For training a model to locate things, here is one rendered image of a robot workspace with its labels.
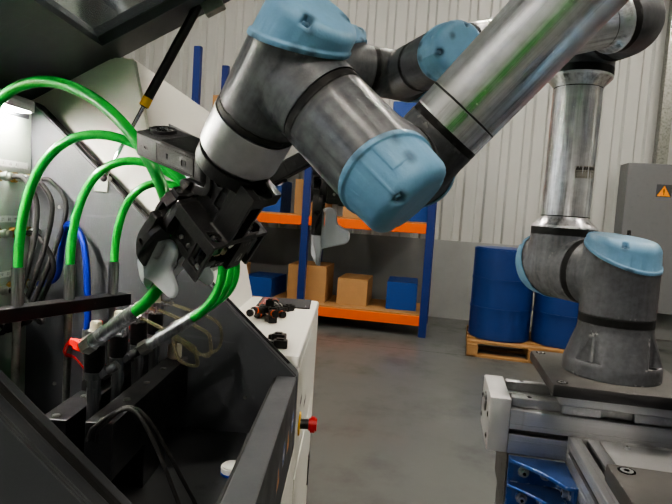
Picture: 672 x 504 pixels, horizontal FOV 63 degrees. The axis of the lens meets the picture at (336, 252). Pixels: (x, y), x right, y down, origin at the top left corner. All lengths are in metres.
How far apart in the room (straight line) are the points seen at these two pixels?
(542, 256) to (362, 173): 0.72
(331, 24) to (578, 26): 0.21
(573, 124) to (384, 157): 0.74
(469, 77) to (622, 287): 0.55
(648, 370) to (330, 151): 0.72
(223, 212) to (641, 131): 7.27
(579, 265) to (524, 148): 6.36
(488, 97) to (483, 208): 6.71
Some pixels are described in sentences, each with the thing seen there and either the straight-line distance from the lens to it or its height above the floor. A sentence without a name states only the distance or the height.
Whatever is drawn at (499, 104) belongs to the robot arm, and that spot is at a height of 1.38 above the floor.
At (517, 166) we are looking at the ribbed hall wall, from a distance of 7.27.
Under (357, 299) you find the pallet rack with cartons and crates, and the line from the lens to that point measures 6.17.
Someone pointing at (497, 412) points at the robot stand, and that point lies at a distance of 0.97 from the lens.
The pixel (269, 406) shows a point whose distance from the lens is 0.95.
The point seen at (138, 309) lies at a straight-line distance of 0.67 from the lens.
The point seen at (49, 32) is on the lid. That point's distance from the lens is 1.07.
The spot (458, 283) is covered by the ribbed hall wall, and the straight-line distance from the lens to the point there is 7.23.
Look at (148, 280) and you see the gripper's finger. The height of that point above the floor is 1.19.
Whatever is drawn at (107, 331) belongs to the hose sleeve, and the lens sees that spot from 0.70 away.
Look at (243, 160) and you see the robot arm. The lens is 0.48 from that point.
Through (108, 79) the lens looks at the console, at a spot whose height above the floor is 1.51.
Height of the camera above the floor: 1.28
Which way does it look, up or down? 4 degrees down
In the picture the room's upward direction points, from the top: 4 degrees clockwise
